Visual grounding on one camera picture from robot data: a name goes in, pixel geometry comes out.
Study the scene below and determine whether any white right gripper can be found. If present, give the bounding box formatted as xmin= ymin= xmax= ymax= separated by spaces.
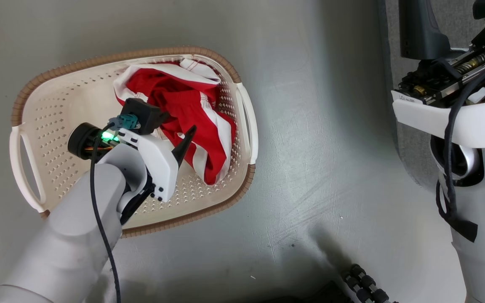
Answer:
xmin=392 ymin=0 xmax=485 ymax=148

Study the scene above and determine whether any grey fabric sofa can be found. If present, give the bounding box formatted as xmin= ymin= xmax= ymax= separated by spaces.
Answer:
xmin=378 ymin=0 xmax=475 ymax=192

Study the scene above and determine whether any cream perforated laundry basket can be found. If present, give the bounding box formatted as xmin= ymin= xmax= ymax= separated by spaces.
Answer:
xmin=9 ymin=46 xmax=259 ymax=239

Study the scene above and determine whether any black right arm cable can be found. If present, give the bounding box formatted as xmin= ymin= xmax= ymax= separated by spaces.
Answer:
xmin=435 ymin=62 xmax=485 ymax=244

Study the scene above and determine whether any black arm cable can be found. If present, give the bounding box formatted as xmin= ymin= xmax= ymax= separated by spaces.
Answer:
xmin=435 ymin=62 xmax=485 ymax=244
xmin=90 ymin=122 xmax=122 ymax=303

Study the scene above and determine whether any black beaded flexible leg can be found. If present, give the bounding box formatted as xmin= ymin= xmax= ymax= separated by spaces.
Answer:
xmin=341 ymin=263 xmax=395 ymax=303

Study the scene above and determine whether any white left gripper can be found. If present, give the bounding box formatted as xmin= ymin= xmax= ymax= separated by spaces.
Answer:
xmin=115 ymin=125 xmax=197 ymax=204

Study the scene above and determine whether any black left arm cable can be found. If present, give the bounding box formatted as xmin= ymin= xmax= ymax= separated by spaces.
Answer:
xmin=90 ymin=122 xmax=122 ymax=303

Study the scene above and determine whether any red and white jersey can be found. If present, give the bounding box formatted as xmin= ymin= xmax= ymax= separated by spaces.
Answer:
xmin=113 ymin=58 xmax=237 ymax=186

